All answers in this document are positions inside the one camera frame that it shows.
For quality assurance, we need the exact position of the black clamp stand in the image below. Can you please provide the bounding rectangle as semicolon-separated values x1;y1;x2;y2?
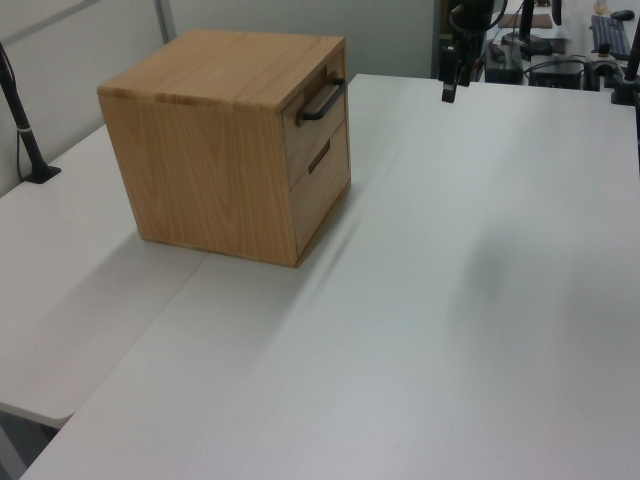
608;0;640;106

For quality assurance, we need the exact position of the black electronics box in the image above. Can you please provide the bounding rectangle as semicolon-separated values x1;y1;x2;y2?
528;57;587;90

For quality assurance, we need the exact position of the wooden drawer without handle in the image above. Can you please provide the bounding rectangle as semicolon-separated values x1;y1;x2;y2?
288;119;352;266

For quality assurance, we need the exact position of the black monitor stand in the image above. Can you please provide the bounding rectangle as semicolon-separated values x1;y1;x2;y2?
502;0;554;57

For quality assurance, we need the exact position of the wooden drawer cabinet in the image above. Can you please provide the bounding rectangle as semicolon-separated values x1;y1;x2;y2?
97;28;353;270

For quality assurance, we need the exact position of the black and green device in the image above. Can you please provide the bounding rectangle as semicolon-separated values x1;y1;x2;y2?
485;42;525;82

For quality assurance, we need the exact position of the wooden drawer with handle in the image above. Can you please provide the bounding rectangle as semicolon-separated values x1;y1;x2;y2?
281;55;350;191

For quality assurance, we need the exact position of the brown flat board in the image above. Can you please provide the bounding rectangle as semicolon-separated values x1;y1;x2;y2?
499;13;552;29

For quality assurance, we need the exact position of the grey metal frame post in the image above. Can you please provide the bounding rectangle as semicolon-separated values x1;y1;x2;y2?
153;0;177;42

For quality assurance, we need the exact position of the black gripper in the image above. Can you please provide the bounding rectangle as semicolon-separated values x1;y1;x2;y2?
439;0;495;104

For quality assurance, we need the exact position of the black metal drawer handle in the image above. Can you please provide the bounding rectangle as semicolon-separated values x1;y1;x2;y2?
294;73;346;124

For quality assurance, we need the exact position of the black camera stand pole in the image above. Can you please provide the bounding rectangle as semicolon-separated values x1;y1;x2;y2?
0;42;63;185

